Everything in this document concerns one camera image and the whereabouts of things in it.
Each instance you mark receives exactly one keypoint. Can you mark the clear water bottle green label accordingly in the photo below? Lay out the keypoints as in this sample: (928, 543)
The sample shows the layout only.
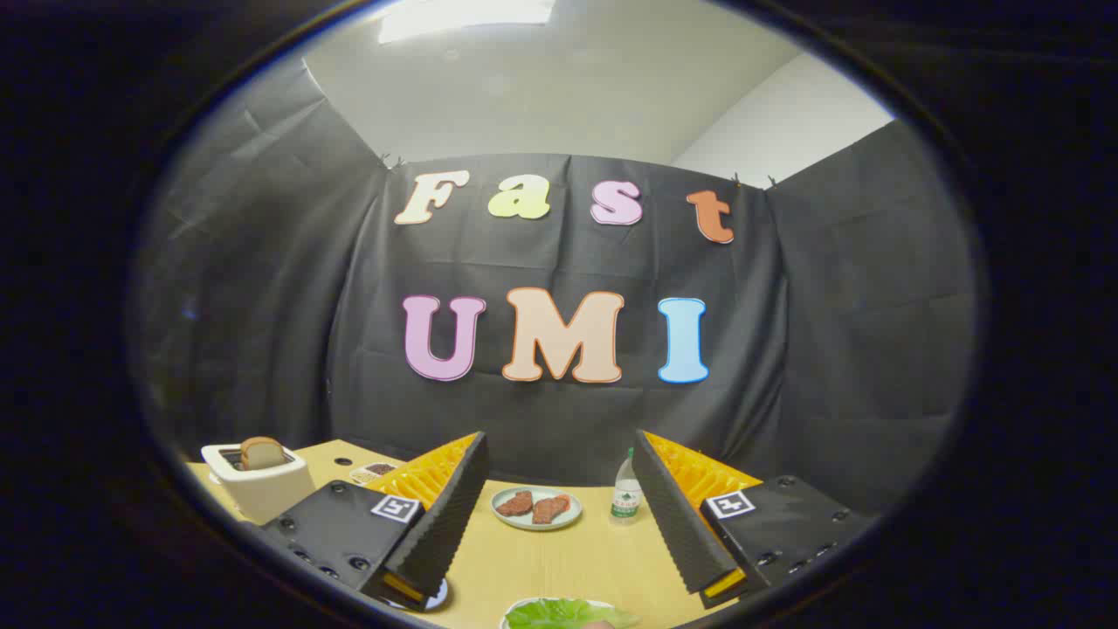
(625, 498)

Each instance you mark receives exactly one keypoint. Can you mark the ceiling light panel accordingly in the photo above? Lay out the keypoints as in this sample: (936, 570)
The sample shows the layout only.
(463, 16)

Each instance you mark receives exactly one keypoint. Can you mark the white plate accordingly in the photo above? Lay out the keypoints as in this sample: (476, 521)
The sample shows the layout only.
(509, 617)

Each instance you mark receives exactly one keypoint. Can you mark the brown meat piece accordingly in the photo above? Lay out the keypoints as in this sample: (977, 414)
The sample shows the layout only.
(550, 508)
(515, 503)

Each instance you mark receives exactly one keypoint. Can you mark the green lettuce leaf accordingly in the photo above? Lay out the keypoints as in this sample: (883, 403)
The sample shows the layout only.
(559, 614)

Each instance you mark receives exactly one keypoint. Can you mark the white divided seasoning dish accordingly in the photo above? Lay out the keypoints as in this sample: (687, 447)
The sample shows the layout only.
(371, 473)

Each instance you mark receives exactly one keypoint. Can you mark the blue plate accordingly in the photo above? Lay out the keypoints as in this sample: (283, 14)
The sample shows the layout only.
(437, 596)

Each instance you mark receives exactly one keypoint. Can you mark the plain white bread slice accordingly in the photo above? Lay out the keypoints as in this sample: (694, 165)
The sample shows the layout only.
(262, 452)

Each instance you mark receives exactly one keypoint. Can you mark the black backdrop cloth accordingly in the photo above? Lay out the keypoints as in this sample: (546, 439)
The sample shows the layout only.
(279, 306)

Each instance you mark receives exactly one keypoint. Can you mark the white toaster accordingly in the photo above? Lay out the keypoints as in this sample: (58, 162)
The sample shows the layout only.
(266, 494)

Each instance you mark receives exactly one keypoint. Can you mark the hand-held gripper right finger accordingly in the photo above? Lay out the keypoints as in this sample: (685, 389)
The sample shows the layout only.
(677, 524)

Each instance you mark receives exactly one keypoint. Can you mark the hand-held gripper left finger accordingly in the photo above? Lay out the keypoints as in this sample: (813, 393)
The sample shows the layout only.
(445, 524)

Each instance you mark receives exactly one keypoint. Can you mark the pale green plate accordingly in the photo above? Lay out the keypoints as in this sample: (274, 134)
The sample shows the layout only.
(534, 524)

